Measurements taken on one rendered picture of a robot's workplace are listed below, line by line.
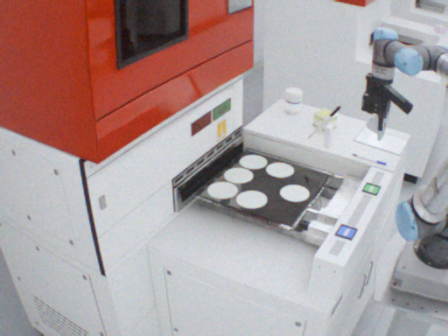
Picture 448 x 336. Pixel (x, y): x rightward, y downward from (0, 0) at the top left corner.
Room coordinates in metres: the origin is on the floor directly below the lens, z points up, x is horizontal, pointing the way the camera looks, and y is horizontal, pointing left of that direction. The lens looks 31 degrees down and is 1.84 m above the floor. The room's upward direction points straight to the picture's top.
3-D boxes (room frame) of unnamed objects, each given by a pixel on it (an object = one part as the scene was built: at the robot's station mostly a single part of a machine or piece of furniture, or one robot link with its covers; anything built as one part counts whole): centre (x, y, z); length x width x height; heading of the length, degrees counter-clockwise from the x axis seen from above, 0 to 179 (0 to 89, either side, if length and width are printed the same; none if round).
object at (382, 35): (1.33, -0.47, 1.46); 0.09 x 0.08 x 0.11; 15
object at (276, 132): (1.74, -0.43, 0.89); 0.62 x 0.35 x 0.14; 59
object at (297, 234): (1.32, -0.13, 0.84); 0.50 x 0.02 x 0.03; 59
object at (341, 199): (1.34, -0.38, 0.87); 0.36 x 0.08 x 0.03; 149
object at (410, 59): (1.24, -0.52, 1.45); 0.11 x 0.11 x 0.08; 15
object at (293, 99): (1.91, -0.29, 1.01); 0.07 x 0.07 x 0.10
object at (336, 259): (1.21, -0.42, 0.89); 0.55 x 0.09 x 0.14; 149
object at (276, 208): (1.46, -0.14, 0.90); 0.34 x 0.34 x 0.01; 59
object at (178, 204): (1.55, 0.04, 0.89); 0.44 x 0.02 x 0.10; 149
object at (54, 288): (1.59, 0.44, 0.41); 0.82 x 0.71 x 0.82; 149
